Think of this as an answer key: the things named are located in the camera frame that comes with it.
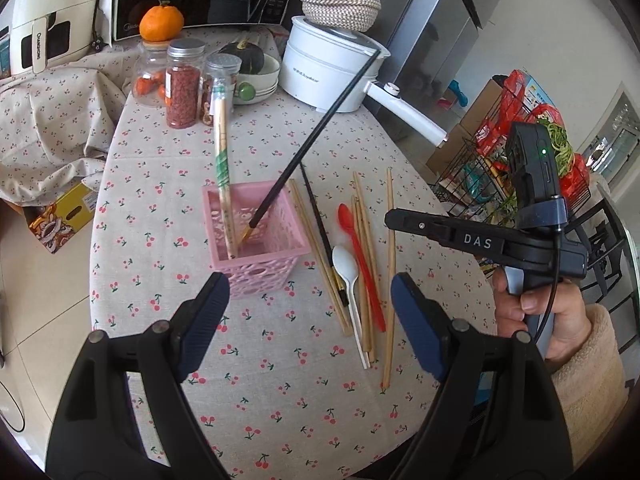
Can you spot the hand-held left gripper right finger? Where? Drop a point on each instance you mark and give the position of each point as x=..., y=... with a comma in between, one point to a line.
x=415, y=330

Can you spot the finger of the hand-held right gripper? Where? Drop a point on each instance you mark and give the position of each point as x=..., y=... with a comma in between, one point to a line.
x=440, y=232

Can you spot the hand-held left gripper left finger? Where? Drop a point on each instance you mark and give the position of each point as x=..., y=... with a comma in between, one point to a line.
x=205, y=320

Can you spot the wooden chopstick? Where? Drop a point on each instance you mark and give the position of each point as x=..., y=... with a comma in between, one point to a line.
x=361, y=290
x=364, y=260
x=310, y=220
x=318, y=260

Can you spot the pink plastic basket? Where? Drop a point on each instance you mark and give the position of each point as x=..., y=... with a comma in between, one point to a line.
x=260, y=265

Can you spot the red plastic spoon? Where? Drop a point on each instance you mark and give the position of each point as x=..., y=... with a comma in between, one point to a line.
x=357, y=255

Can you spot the white plastic spoon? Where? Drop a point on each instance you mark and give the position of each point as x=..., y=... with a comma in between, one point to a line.
x=345, y=265

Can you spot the black chopstick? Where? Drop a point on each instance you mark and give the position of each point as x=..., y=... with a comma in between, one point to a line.
x=315, y=137
x=322, y=230

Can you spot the person's right forearm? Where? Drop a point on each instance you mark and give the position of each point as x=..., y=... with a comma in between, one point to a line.
x=595, y=390

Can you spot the person's right hand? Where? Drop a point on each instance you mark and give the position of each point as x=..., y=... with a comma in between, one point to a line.
x=560, y=315

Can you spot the green leafy vegetables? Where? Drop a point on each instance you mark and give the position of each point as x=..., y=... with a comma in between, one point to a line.
x=560, y=140

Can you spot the red plastic bag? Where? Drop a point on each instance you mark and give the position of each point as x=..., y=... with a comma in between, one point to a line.
x=545, y=112

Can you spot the brown cardboard box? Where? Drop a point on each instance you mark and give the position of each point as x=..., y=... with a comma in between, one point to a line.
x=480, y=110

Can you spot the blue printed carton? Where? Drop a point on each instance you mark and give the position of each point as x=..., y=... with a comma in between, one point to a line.
x=537, y=90

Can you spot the cherry print tablecloth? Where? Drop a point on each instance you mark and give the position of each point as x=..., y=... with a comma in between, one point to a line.
x=280, y=410

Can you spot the paper-wrapped chopsticks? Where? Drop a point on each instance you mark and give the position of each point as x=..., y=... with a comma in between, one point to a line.
x=222, y=160

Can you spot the yellow printed box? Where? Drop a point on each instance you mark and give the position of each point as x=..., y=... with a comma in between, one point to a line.
x=60, y=220

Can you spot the grey refrigerator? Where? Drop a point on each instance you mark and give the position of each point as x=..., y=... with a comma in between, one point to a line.
x=430, y=35

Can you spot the white electric pot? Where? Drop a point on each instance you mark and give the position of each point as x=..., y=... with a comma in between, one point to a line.
x=315, y=70

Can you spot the jar of red berries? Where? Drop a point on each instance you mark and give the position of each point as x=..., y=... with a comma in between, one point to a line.
x=182, y=95

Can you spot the white dish with green knob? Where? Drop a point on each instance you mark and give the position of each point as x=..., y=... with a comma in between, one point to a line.
x=260, y=85

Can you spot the small jar with metal lid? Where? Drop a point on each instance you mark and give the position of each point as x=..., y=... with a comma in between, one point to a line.
x=210, y=85

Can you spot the clear jar with cork lid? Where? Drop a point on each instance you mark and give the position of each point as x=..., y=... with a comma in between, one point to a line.
x=147, y=67

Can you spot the dark green squash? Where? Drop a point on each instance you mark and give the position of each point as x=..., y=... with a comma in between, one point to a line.
x=247, y=55

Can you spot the black power plug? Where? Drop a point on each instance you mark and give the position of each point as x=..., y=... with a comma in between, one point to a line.
x=97, y=44

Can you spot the orange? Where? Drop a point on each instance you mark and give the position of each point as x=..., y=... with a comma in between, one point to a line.
x=161, y=22

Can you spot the white air fryer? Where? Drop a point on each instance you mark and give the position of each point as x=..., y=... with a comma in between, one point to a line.
x=45, y=15

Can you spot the black chair frame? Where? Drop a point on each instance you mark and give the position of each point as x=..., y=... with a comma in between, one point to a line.
x=605, y=240

